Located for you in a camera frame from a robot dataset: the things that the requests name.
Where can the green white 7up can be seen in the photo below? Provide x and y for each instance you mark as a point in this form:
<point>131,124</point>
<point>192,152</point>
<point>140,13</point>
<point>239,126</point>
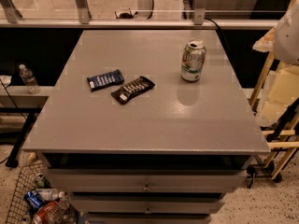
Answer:
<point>193,60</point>

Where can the clear plastic water bottle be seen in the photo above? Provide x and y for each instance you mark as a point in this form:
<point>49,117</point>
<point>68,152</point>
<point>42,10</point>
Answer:
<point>29,79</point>

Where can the plastic bottle in basket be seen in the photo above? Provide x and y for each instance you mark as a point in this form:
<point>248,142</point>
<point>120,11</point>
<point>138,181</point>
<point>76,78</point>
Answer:
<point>50,194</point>

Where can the grey drawer cabinet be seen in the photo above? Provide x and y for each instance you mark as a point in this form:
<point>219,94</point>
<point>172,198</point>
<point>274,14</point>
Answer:
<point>169,155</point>

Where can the grey side bench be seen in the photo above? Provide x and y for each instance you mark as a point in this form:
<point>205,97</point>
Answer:
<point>18,100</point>

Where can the black snack bar wrapper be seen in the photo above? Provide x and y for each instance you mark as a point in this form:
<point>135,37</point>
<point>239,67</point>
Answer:
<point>128,91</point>

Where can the green can in basket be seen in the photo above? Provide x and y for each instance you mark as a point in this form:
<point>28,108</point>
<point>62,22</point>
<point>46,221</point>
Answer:
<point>42,182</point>

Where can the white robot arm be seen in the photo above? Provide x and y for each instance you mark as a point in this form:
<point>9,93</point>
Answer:
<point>286,38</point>

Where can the blue snack bar wrapper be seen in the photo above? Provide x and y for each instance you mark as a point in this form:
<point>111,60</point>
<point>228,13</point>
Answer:
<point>105,80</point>

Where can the red soda can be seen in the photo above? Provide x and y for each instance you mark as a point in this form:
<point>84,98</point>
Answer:
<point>40,215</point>

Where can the black wire basket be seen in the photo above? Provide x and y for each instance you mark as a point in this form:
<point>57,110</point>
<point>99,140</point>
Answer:
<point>20,212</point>

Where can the metal railing frame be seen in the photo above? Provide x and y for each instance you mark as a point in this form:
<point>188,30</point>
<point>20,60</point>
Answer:
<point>169,14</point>

